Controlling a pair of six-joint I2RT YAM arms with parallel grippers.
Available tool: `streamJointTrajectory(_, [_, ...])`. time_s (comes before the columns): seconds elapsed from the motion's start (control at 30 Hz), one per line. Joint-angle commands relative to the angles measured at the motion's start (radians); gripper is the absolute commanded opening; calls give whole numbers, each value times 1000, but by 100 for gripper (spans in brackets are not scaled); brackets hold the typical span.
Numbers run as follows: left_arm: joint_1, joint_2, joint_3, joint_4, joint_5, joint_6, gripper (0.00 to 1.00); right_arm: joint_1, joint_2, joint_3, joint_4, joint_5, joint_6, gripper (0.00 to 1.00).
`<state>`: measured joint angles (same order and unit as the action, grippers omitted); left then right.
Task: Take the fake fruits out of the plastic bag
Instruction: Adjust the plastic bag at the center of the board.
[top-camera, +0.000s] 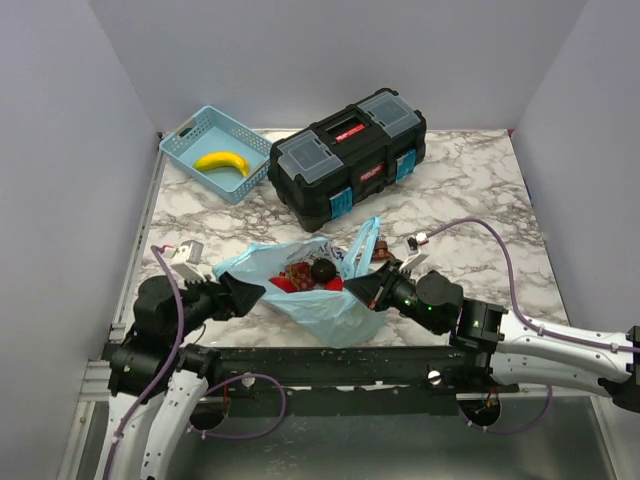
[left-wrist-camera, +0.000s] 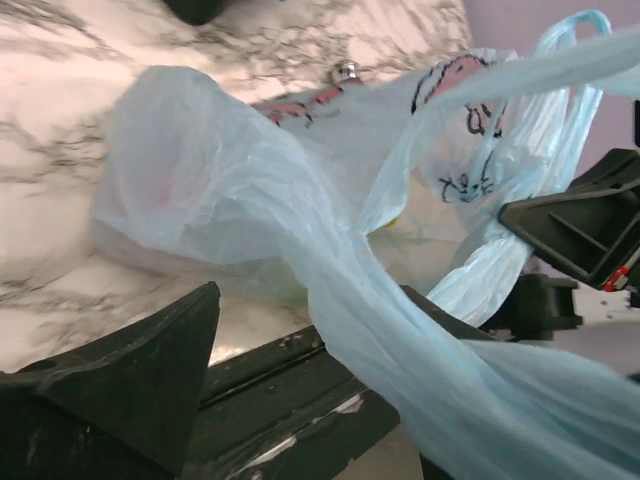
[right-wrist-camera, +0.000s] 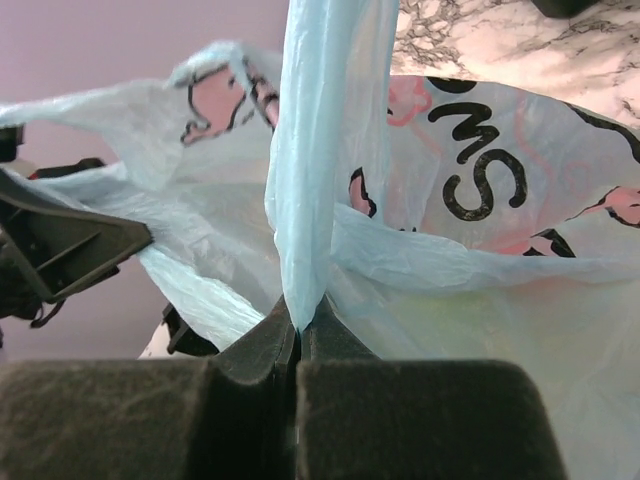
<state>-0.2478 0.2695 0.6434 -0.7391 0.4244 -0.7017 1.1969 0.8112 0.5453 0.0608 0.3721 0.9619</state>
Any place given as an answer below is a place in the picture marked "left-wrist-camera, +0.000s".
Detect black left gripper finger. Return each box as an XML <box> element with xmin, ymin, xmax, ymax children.
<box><xmin>1</xmin><ymin>282</ymin><xmax>220</xmax><ymax>479</ymax></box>

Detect black mounting rail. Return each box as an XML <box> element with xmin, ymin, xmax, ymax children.
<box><xmin>183</xmin><ymin>327</ymin><xmax>399</xmax><ymax>480</ymax></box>

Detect black plastic toolbox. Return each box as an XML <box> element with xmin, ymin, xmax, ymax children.
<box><xmin>163</xmin><ymin>0</ymin><xmax>232</xmax><ymax>26</ymax></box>

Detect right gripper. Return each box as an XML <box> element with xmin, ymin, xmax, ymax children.
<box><xmin>401</xmin><ymin>149</ymin><xmax>639</xmax><ymax>480</ymax></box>

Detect light blue plastic bag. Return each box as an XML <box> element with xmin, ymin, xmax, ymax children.
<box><xmin>91</xmin><ymin>10</ymin><xmax>639</xmax><ymax>479</ymax></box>

